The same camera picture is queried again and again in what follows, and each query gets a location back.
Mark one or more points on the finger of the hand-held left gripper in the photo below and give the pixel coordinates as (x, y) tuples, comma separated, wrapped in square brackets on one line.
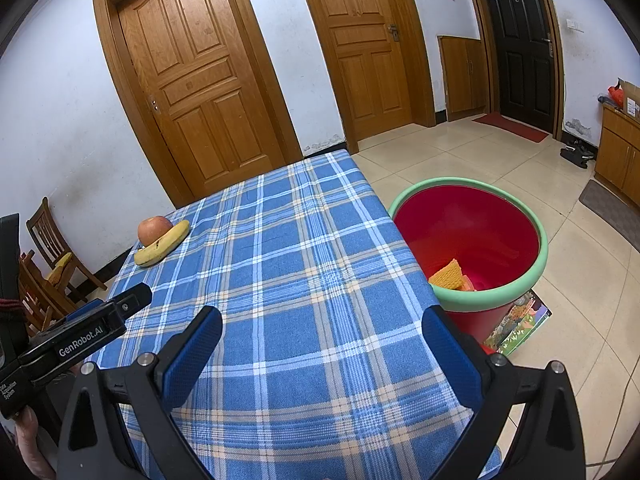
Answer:
[(87, 309), (132, 302)]

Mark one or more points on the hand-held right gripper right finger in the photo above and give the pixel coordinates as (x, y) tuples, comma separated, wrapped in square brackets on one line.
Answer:
[(450, 360)]

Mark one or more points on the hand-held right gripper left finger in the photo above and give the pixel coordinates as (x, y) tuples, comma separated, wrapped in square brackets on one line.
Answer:
[(192, 360)]

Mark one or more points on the orange cardboard box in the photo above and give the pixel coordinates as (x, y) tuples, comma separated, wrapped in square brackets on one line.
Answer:
[(468, 284)]

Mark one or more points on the large yellow foam net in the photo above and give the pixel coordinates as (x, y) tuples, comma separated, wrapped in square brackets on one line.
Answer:
[(446, 275)]

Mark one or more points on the red bucket with green rim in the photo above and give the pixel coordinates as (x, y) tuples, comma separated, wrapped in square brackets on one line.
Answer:
[(475, 230)]

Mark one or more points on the person's left hand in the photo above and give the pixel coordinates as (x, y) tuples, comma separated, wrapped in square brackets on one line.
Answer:
[(30, 440)]

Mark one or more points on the yellow seat cushion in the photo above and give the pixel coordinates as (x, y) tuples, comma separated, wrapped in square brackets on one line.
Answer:
[(62, 265)]

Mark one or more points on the wooden chair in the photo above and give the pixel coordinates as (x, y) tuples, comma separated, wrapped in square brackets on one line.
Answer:
[(35, 295), (50, 235)]

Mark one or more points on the yellow banana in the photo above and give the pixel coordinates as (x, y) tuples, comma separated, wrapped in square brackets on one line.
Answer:
[(160, 250)]

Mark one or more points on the red apple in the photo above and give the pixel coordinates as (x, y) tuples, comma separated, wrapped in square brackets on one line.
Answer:
[(152, 230)]

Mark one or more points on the colourful picture book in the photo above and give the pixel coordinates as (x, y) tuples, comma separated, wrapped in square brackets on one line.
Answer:
[(522, 322)]

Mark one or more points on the blue plaid tablecloth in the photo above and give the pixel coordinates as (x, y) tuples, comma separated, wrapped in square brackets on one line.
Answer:
[(300, 260)]

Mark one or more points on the grey floor mat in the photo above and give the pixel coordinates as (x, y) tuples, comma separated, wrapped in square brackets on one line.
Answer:
[(612, 210)]

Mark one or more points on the wooden panel door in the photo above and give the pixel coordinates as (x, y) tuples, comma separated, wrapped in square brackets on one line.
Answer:
[(365, 60), (200, 85)]

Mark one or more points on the red doormat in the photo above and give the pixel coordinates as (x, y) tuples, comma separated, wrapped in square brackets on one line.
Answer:
[(510, 127)]

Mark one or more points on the pair of black shoes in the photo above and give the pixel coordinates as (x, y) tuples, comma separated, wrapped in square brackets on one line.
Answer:
[(577, 155)]

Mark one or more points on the wooden sideboard cabinet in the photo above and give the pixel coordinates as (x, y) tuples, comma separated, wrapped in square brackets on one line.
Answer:
[(617, 150)]

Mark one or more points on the red plastic bag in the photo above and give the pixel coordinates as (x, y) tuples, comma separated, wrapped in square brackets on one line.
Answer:
[(616, 96)]

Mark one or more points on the brown cardboard box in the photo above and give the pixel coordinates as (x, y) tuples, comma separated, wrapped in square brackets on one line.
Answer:
[(631, 97)]

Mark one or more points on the black entrance door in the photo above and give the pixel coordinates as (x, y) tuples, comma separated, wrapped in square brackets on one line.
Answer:
[(520, 45)]

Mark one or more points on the small wooden wall cabinet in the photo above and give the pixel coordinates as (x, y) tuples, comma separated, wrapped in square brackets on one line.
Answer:
[(462, 80)]

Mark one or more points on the white wall switch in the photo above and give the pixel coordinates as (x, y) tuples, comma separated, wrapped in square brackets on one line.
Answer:
[(575, 24)]

